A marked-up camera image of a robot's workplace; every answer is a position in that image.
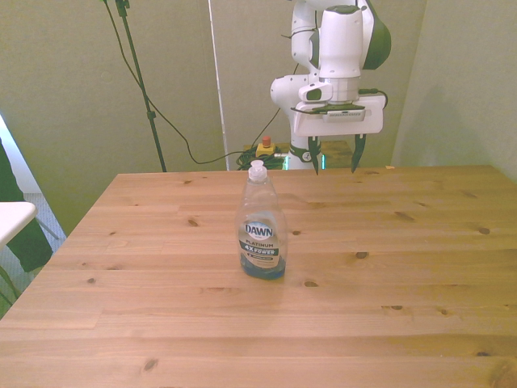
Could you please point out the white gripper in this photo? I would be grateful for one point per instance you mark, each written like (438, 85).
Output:
(363, 119)

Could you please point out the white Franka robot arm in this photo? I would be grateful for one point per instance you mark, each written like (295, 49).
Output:
(339, 44)

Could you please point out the clear Dawn dish soap bottle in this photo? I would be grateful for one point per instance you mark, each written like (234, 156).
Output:
(261, 230)

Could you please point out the yellow emergency stop button box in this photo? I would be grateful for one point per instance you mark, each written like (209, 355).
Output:
(266, 148)

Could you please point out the white vertical pole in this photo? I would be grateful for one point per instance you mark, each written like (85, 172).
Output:
(218, 81)

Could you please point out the white side table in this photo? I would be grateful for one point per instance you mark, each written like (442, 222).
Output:
(12, 220)

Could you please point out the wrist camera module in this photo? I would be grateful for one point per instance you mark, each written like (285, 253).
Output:
(319, 94)

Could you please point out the black camera tripod stand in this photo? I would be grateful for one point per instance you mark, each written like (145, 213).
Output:
(139, 81)

